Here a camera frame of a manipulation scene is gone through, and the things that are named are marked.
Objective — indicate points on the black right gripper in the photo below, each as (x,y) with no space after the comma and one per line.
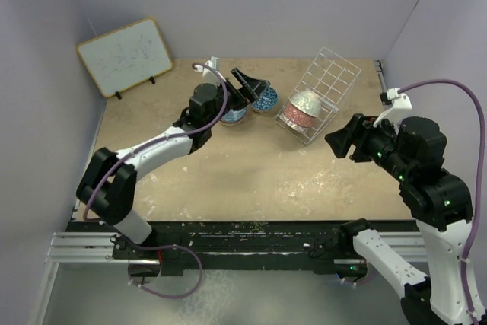
(356,132)

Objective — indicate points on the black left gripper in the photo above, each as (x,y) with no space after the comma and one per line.
(253,87)

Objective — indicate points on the blue triangle pattern bowl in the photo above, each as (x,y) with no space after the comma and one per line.
(267,100)

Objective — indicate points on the blue floral pattern bowl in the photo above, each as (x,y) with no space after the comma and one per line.
(235,114)

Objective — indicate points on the white bowl maroon pattern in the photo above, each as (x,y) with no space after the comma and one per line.
(297,128)

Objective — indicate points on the orange floral pattern bowl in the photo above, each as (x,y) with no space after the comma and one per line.
(298,117)

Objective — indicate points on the white bowl green pattern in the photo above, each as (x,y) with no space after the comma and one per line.
(307,102)

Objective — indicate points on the red rimmed bowl underneath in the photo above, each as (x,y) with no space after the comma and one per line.
(231,122)

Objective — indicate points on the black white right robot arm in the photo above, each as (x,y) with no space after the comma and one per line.
(441,205)

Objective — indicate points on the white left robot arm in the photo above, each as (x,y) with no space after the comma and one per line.
(107,187)

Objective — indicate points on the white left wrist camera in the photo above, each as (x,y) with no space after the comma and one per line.
(212,64)

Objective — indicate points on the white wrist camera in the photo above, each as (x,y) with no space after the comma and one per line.
(398,106)
(212,64)

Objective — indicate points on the white wire dish rack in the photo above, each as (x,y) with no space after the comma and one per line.
(331,77)

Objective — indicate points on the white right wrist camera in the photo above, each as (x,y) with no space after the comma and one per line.
(398,106)

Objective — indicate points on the small whiteboard yellow frame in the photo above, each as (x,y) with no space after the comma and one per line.
(123,58)

